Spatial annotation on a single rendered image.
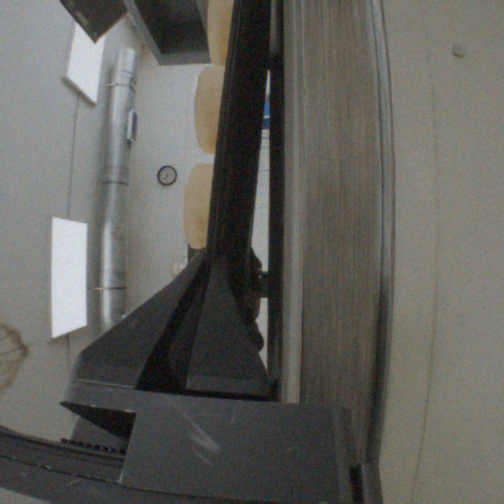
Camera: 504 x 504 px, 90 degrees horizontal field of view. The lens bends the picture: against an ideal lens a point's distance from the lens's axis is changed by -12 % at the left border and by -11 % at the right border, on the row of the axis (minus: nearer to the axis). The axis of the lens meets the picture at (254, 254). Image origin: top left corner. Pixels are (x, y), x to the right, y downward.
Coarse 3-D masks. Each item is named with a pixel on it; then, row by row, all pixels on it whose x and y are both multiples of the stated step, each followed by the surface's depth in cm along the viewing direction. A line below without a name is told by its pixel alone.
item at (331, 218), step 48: (288, 0) 16; (336, 0) 16; (288, 48) 16; (336, 48) 16; (288, 96) 17; (336, 96) 17; (288, 144) 17; (336, 144) 17; (288, 192) 17; (336, 192) 17; (288, 240) 17; (336, 240) 17; (288, 288) 17; (336, 288) 17; (288, 336) 17; (336, 336) 17; (288, 384) 17; (336, 384) 17
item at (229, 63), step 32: (256, 0) 17; (256, 32) 20; (256, 64) 23; (224, 96) 12; (256, 96) 27; (224, 128) 12; (256, 128) 32; (224, 160) 12; (256, 160) 39; (224, 192) 13; (256, 192) 51; (224, 224) 14
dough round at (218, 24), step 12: (216, 0) 14; (228, 0) 14; (216, 12) 14; (228, 12) 14; (216, 24) 14; (228, 24) 14; (216, 36) 15; (228, 36) 15; (216, 48) 15; (216, 60) 16
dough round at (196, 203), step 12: (192, 168) 15; (204, 168) 15; (192, 180) 14; (204, 180) 14; (192, 192) 14; (204, 192) 14; (192, 204) 14; (204, 204) 14; (192, 216) 14; (204, 216) 14; (192, 228) 15; (204, 228) 15; (192, 240) 15; (204, 240) 15
